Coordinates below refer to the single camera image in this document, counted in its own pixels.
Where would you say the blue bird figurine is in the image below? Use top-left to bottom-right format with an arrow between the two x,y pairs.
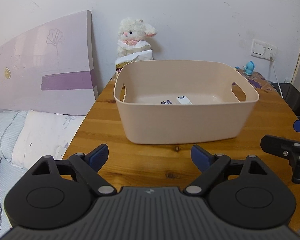
244,61 -> 255,76

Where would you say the light blue bed sheet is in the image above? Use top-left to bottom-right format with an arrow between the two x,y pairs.
0,111 -> 27,237

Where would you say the white power cable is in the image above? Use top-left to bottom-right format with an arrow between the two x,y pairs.
270,52 -> 284,98

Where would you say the black chair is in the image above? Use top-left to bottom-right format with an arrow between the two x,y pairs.
271,82 -> 300,116

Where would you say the white paper package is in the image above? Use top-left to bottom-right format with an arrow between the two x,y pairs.
115,50 -> 153,75

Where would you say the pink lilac bed headboard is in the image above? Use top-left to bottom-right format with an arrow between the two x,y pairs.
0,10 -> 98,115

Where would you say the purple flower pattern mat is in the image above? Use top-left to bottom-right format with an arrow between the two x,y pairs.
238,70 -> 275,91

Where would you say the white wall switch socket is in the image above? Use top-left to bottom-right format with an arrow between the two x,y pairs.
250,39 -> 277,61

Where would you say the white bed pillow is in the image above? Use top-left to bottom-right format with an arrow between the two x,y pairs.
12,111 -> 85,169

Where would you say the beige plastic storage bin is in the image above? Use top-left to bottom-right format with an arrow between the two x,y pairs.
114,60 -> 259,145

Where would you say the white plush lamb toy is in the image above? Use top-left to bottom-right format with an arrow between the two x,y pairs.
117,18 -> 157,58

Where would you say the dark cartoon small box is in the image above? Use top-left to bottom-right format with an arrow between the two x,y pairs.
161,100 -> 172,105

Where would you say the white card box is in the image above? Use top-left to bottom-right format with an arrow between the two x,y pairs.
176,95 -> 192,105

